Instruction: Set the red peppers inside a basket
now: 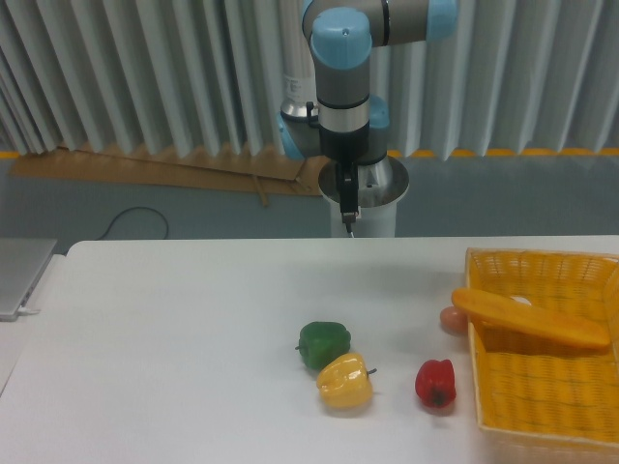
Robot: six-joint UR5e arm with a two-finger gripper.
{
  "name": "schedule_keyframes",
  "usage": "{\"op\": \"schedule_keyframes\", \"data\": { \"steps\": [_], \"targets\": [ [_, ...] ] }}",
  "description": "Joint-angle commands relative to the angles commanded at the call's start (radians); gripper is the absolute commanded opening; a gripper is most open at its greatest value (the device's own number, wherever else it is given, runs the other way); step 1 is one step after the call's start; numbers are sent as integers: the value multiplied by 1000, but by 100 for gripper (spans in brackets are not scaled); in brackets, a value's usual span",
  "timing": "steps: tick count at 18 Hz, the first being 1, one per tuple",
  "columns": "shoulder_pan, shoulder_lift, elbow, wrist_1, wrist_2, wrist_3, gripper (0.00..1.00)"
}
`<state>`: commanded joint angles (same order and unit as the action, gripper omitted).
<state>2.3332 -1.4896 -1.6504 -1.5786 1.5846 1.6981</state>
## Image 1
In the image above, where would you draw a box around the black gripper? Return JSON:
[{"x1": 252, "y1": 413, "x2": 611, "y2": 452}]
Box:
[{"x1": 319, "y1": 124, "x2": 370, "y2": 225}]

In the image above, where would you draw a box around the red bell pepper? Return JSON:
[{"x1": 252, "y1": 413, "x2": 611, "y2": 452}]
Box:
[{"x1": 415, "y1": 360, "x2": 457, "y2": 409}]

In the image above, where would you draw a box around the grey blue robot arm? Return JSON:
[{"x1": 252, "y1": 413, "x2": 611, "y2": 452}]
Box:
[{"x1": 277, "y1": 1, "x2": 458, "y2": 236}]

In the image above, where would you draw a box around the yellow woven basket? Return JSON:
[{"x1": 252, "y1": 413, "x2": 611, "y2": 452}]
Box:
[{"x1": 464, "y1": 248, "x2": 618, "y2": 452}]

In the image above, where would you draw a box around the brown cardboard sheet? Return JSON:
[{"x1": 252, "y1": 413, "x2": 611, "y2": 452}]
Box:
[{"x1": 1, "y1": 145, "x2": 326, "y2": 206}]

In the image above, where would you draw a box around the green bell pepper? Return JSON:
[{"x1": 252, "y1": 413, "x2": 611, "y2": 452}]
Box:
[{"x1": 296, "y1": 321, "x2": 351, "y2": 370}]

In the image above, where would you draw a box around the orange baguette bread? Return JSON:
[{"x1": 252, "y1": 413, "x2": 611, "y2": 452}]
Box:
[{"x1": 451, "y1": 287, "x2": 611, "y2": 350}]

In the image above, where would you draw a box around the yellow bell pepper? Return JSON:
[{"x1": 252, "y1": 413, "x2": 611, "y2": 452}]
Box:
[{"x1": 315, "y1": 353, "x2": 375, "y2": 409}]

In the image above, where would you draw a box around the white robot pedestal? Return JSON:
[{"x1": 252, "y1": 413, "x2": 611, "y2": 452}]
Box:
[{"x1": 318, "y1": 156, "x2": 409, "y2": 238}]

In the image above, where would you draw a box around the black floor cable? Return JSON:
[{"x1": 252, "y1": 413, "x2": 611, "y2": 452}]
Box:
[{"x1": 96, "y1": 206, "x2": 170, "y2": 241}]

